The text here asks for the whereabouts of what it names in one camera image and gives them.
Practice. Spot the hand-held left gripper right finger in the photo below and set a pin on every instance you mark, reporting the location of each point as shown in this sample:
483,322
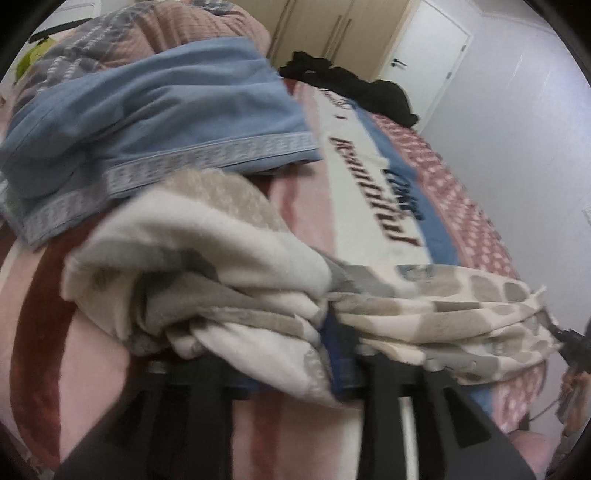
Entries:
344,364

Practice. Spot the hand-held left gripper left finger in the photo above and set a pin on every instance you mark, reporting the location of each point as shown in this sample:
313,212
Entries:
203,397

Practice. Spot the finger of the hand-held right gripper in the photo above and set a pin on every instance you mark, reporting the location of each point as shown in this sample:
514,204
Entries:
561,334

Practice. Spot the cream patterned pants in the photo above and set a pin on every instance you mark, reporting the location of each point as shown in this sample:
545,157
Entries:
207,258

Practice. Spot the pink cloth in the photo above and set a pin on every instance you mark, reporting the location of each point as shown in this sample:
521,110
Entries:
531,454

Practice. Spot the striped printed blanket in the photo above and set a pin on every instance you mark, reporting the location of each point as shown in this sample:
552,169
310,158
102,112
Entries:
360,184

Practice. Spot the black clothing pile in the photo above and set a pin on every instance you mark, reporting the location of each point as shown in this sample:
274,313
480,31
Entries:
369,97

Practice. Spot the light blue blanket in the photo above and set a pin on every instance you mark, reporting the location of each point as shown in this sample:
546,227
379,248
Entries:
161,106

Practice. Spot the white door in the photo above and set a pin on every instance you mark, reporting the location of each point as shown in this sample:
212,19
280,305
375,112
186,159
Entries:
429,46

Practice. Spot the beige wardrobe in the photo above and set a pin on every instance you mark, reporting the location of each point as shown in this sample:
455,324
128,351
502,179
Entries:
360,32

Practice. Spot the pink checked quilt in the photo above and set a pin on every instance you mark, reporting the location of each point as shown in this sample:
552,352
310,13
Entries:
184,23

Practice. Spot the yellow green object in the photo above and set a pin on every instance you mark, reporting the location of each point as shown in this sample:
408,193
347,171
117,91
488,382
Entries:
34,57

